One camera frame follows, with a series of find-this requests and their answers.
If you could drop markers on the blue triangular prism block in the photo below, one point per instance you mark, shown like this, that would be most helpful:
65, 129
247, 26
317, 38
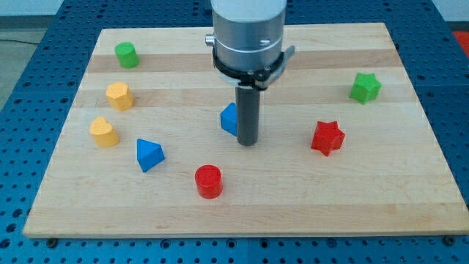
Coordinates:
149, 154

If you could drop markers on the green star block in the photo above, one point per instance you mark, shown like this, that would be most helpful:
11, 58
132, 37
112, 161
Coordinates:
365, 88

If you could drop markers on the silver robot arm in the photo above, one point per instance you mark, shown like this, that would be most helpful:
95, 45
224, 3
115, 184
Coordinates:
247, 41

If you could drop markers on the red star block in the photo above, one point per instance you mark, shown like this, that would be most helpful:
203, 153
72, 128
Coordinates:
327, 137

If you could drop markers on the blue cube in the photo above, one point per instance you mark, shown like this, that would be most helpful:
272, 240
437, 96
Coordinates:
229, 119

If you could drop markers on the red cylinder block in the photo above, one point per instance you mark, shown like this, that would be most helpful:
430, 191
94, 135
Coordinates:
208, 180

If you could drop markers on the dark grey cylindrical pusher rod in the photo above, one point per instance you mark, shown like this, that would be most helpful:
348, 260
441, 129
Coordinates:
247, 106

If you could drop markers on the green cylinder block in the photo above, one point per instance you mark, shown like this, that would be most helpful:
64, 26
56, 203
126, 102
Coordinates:
126, 55

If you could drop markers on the wooden board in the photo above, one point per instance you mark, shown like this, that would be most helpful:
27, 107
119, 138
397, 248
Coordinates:
388, 178

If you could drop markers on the yellow heart block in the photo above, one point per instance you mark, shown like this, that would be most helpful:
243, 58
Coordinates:
103, 133

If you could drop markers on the yellow hexagon block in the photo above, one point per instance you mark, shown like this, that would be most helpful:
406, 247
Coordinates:
120, 96

